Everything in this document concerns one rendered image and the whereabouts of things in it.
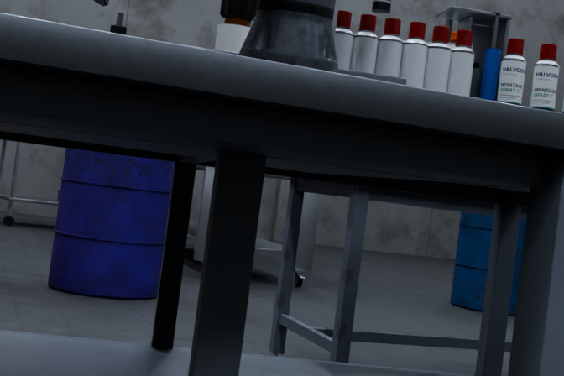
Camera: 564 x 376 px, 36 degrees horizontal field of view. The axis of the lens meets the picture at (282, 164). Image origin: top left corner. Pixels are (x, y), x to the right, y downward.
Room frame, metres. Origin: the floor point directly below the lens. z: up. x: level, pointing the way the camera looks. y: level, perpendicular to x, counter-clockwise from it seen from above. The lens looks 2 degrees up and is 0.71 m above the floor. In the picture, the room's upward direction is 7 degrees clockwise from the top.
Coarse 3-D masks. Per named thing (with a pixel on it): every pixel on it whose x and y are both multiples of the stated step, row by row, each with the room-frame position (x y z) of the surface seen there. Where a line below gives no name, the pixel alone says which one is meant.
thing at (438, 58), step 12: (432, 36) 1.81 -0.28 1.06; (444, 36) 1.80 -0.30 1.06; (432, 48) 1.79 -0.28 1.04; (444, 48) 1.79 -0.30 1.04; (432, 60) 1.79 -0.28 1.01; (444, 60) 1.79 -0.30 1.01; (432, 72) 1.79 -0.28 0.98; (444, 72) 1.79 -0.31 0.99; (432, 84) 1.79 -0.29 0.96; (444, 84) 1.79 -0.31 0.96
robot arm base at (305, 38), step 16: (272, 0) 1.27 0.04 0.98; (256, 16) 1.30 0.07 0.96; (272, 16) 1.27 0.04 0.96; (288, 16) 1.26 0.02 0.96; (304, 16) 1.26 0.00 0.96; (320, 16) 1.27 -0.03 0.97; (256, 32) 1.28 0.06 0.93; (272, 32) 1.26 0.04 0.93; (288, 32) 1.25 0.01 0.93; (304, 32) 1.26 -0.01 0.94; (320, 32) 1.27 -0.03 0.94; (256, 48) 1.27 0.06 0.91; (272, 48) 1.25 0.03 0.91; (288, 48) 1.25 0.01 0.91; (304, 48) 1.25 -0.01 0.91; (320, 48) 1.26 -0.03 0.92; (304, 64) 1.25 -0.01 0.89; (320, 64) 1.26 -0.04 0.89; (336, 64) 1.29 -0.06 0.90
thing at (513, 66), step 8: (512, 40) 1.83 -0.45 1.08; (520, 40) 1.83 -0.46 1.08; (512, 48) 1.83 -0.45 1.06; (520, 48) 1.83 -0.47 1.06; (512, 56) 1.82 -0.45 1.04; (520, 56) 1.83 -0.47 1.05; (504, 64) 1.83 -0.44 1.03; (512, 64) 1.82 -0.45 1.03; (520, 64) 1.82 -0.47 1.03; (504, 72) 1.83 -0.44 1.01; (512, 72) 1.82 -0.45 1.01; (520, 72) 1.82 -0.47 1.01; (504, 80) 1.82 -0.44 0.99; (512, 80) 1.82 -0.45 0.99; (520, 80) 1.82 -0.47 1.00; (504, 88) 1.82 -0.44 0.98; (512, 88) 1.82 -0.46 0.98; (520, 88) 1.82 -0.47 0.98; (504, 96) 1.82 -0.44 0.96; (512, 96) 1.82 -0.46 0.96; (520, 96) 1.83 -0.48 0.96; (520, 104) 1.83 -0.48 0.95
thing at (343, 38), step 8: (344, 16) 1.77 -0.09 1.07; (344, 24) 1.77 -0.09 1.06; (336, 32) 1.76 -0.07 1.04; (344, 32) 1.76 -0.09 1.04; (336, 40) 1.76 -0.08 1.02; (344, 40) 1.76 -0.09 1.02; (352, 40) 1.78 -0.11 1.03; (336, 48) 1.76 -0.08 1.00; (344, 48) 1.76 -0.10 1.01; (344, 56) 1.76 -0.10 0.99; (344, 64) 1.77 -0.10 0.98
